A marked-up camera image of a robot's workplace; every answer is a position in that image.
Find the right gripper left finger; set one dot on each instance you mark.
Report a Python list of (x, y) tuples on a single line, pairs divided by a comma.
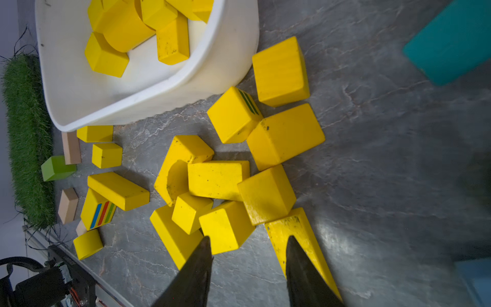
[(191, 285)]

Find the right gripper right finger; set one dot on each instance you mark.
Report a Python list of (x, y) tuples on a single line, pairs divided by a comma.
[(305, 285)]

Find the long yellow block diagonal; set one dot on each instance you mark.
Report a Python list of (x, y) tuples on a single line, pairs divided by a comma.
[(296, 223)]

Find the yellow block right pile left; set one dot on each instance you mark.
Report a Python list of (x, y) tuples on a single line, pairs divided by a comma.
[(179, 244)]

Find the yellow half cylinder block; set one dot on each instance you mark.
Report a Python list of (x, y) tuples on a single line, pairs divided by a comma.
[(88, 244)]

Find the yellow rectangular block left pile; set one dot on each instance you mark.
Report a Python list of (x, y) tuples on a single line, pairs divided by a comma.
[(97, 210)]

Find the long yellow block left pile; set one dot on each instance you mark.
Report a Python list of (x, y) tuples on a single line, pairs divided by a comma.
[(122, 192)]

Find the natural wood long block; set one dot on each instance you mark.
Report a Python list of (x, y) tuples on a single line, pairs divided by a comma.
[(81, 229)]

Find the natural wood block lower left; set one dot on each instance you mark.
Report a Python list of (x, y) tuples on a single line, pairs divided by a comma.
[(68, 205)]

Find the light blue flat block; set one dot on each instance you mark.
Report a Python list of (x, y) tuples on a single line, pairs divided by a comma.
[(476, 277)]

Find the natural wood plank block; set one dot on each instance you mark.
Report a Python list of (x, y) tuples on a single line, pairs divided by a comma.
[(71, 148)]

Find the green wedge block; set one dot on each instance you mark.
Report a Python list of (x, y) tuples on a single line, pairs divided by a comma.
[(56, 169)]

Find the green artificial grass mat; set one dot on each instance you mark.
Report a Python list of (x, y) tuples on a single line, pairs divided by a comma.
[(30, 139)]

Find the white plastic bin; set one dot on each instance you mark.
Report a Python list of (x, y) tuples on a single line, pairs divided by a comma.
[(76, 96)]

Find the teal triangle block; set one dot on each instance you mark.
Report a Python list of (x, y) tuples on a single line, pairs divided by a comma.
[(453, 43)]

